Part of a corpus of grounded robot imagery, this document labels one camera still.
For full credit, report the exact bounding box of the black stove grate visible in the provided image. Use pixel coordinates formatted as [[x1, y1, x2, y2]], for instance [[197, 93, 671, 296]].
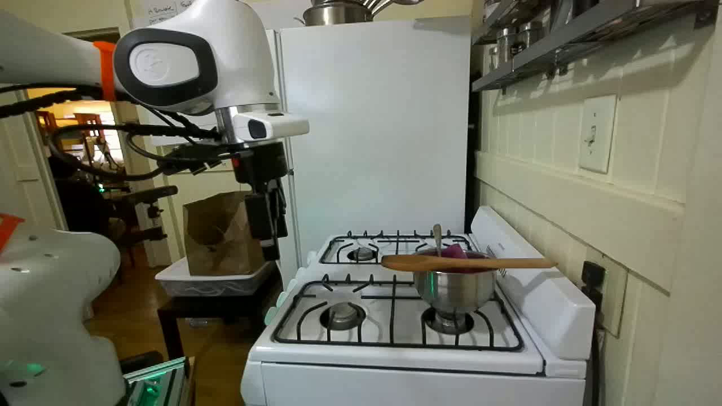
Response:
[[272, 277, 523, 351], [318, 228, 477, 266]]

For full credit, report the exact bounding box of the black wall outlet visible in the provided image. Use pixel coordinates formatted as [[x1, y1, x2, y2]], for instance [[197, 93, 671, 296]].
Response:
[[582, 262, 605, 289]]

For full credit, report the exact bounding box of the white storage bin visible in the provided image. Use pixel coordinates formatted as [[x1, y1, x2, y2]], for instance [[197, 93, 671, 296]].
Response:
[[156, 256, 275, 297]]

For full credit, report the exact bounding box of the silver metal bowl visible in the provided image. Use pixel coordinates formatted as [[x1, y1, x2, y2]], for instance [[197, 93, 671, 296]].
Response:
[[414, 270, 494, 313]]

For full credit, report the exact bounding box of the metal spoon in bowl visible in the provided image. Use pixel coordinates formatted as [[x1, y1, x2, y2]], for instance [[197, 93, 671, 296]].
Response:
[[430, 224, 444, 256]]

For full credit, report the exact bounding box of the white refrigerator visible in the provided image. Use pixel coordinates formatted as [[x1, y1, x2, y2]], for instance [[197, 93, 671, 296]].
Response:
[[275, 17, 469, 280]]

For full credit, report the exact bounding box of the metal pot on refrigerator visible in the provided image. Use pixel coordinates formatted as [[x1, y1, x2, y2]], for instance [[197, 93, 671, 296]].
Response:
[[300, 0, 423, 28]]

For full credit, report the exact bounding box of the brown paper bag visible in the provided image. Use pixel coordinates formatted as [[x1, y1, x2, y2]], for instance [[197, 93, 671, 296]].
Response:
[[183, 191, 265, 276]]

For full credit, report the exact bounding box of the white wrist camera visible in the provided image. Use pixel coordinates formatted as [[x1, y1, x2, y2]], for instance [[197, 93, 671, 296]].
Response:
[[231, 112, 310, 143]]

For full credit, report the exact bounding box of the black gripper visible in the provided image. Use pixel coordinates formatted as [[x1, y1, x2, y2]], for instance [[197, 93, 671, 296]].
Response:
[[233, 143, 288, 238]]

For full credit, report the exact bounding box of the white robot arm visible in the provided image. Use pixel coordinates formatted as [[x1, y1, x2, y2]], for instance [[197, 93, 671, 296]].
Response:
[[0, 0, 307, 238]]

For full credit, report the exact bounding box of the white gas stove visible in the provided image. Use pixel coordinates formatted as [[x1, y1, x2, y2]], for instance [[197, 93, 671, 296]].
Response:
[[239, 229, 596, 406]]

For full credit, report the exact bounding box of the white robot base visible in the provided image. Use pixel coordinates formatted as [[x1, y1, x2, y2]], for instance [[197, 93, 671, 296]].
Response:
[[0, 233, 127, 406]]

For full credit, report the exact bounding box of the white light switch plate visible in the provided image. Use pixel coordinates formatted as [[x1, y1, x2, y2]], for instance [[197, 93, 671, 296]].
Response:
[[577, 95, 617, 174]]

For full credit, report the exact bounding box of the wooden spoon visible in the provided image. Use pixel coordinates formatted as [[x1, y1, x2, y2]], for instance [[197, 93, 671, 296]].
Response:
[[382, 255, 555, 272]]

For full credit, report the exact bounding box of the black right stove grate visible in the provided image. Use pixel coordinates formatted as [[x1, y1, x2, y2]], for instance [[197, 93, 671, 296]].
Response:
[[272, 277, 523, 351]]

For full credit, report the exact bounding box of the metal spice rack shelf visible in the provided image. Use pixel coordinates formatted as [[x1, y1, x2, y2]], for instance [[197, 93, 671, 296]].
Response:
[[472, 0, 719, 93]]

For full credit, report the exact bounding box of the black left stove grate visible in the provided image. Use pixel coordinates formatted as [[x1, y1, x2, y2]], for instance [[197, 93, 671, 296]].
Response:
[[318, 228, 477, 266]]

